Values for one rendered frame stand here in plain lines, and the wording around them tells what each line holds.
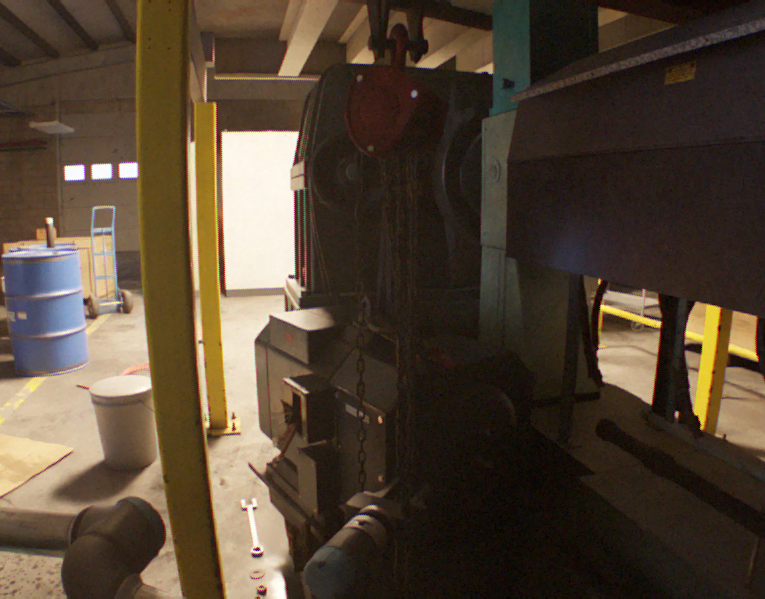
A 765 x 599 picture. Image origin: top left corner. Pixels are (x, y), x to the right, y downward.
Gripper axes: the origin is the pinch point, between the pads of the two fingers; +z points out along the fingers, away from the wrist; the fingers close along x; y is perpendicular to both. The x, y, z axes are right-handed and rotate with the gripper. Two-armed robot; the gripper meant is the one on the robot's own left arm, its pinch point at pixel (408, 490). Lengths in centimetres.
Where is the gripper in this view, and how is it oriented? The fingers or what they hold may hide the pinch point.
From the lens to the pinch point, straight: 109.8
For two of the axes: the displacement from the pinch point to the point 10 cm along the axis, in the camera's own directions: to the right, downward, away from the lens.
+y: 0.0, -9.8, -1.8
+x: -8.9, -0.8, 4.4
